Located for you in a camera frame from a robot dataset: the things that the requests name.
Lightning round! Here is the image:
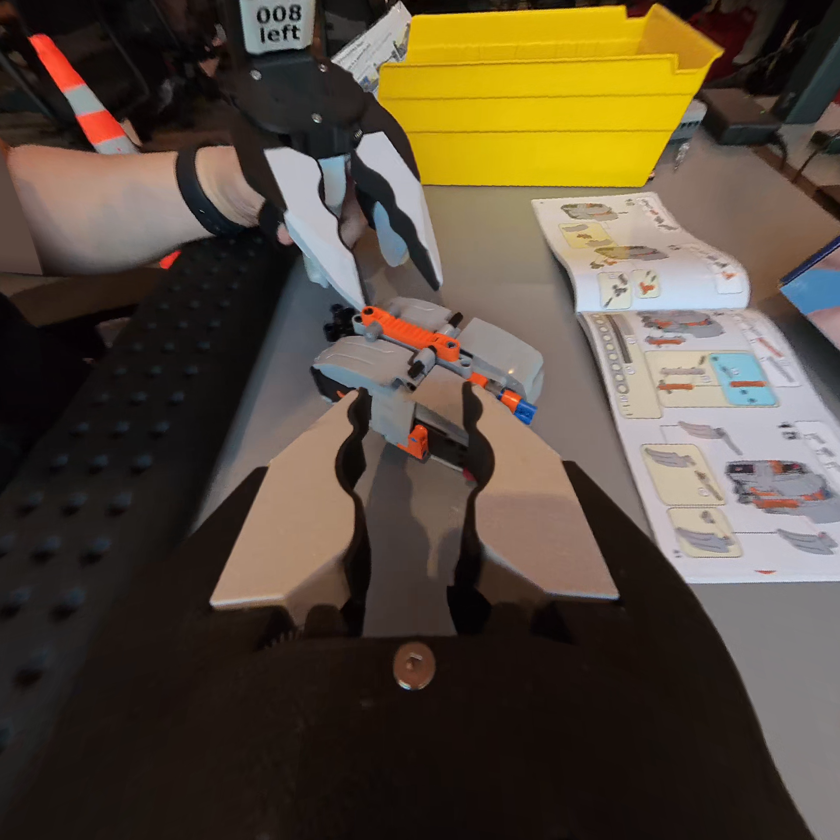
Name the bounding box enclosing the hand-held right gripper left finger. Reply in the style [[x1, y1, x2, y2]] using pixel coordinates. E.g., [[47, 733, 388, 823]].
[[210, 387, 370, 635]]

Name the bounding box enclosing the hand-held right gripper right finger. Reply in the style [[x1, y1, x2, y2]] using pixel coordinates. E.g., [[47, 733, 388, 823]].
[[448, 381, 621, 635]]

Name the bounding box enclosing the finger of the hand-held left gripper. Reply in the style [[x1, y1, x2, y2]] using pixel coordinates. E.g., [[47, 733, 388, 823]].
[[264, 147, 367, 309], [353, 130, 443, 291]]

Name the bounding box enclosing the grey orange brick toy model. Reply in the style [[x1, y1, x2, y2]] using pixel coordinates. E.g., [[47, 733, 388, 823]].
[[310, 297, 546, 483]]

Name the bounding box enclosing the person's left forearm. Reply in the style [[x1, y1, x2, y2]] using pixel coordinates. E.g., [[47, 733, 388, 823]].
[[0, 143, 211, 277]]

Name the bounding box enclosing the grey desk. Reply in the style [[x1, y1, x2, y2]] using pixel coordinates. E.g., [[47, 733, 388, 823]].
[[193, 125, 840, 840]]

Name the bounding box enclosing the person's left hand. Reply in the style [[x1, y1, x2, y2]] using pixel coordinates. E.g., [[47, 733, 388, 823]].
[[196, 144, 296, 249]]

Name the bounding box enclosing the white printed leaflet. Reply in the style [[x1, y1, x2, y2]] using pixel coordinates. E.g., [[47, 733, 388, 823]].
[[331, 0, 413, 101]]

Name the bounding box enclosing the black wristband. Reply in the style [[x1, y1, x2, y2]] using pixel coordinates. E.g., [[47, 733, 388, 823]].
[[175, 146, 249, 238]]

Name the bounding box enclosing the yellow plastic bin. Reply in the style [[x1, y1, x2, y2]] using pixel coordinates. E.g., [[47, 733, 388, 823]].
[[377, 3, 725, 188]]

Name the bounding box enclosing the black studded panel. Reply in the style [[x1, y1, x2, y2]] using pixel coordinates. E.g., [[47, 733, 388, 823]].
[[0, 230, 304, 815]]

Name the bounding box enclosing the open instruction booklet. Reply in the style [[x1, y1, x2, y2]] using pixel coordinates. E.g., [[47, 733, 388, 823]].
[[532, 192, 840, 585]]

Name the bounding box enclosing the orange traffic cone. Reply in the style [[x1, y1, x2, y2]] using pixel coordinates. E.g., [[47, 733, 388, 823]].
[[29, 33, 182, 271]]

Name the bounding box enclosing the black flat device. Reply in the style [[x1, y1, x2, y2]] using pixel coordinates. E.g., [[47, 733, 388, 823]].
[[699, 87, 786, 147]]

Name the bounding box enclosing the blue cardboard box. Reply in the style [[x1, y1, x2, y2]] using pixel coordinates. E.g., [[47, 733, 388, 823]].
[[779, 236, 840, 336]]

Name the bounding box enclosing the grey metal post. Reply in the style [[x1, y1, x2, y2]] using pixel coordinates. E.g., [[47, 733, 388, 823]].
[[784, 0, 840, 126]]

